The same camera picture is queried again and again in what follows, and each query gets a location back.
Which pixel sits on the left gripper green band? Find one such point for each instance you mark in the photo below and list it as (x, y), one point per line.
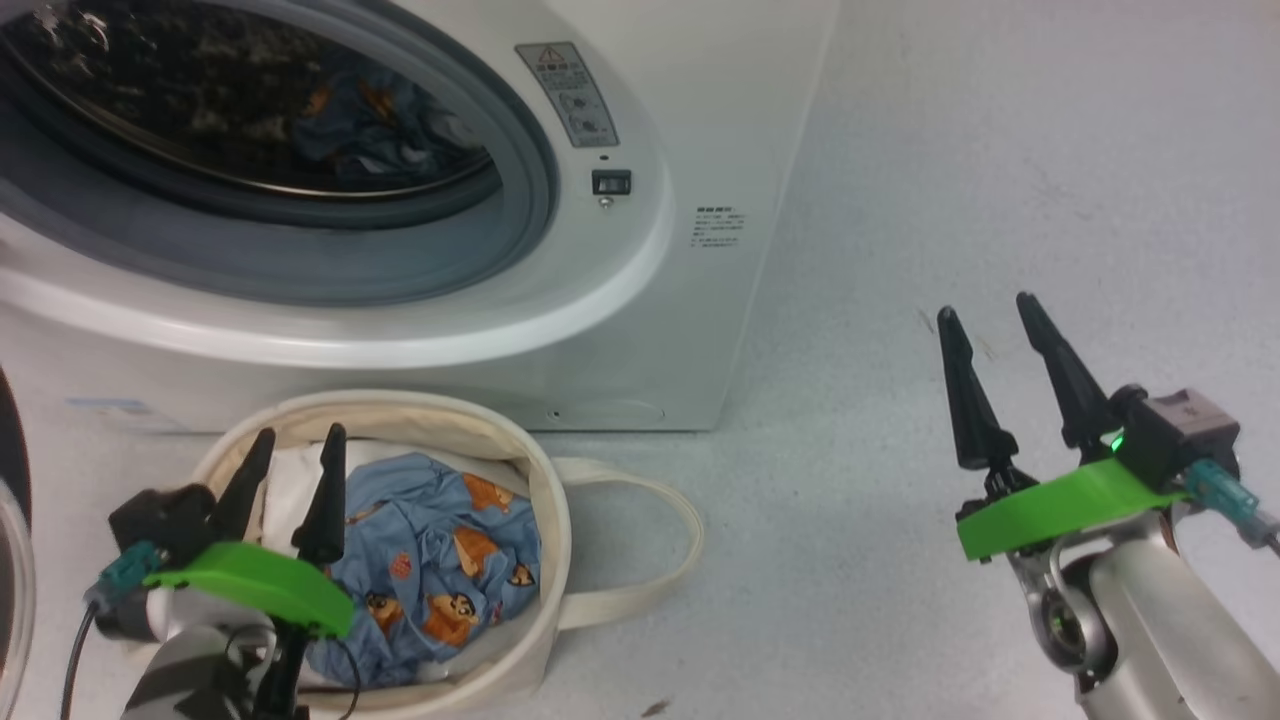
(260, 585)

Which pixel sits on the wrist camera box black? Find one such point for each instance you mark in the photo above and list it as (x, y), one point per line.
(1180, 435)
(160, 520)

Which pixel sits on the blue cartoon print garment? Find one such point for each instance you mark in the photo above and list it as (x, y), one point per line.
(440, 560)

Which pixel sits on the round black glass washer door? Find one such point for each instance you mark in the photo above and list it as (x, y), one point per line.
(10, 440)

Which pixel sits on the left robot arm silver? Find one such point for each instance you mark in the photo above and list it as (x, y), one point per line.
(190, 670)

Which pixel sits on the grey warning label sticker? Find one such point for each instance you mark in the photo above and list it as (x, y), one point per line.
(568, 95)

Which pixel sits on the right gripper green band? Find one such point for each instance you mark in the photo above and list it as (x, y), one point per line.
(1060, 505)

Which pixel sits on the cream fabric laundry basket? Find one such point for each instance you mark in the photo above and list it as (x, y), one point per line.
(545, 590)

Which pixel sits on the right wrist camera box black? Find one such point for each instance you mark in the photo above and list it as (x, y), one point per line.
(1180, 435)

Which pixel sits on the small printed text label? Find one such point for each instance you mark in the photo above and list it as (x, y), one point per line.
(717, 228)

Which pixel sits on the white front-load washing machine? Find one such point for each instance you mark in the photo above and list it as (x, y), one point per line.
(650, 330)

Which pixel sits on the blue and cream cartoon garment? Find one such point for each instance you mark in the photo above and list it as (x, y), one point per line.
(380, 120)

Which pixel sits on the washing machine drum opening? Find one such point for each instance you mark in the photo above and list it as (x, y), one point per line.
(150, 100)

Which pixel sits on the black door latch socket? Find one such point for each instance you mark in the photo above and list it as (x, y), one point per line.
(612, 182)

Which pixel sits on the blue energy label sticker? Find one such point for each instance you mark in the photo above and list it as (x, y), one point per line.
(120, 412)

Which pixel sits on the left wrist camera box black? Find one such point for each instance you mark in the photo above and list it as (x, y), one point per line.
(160, 520)

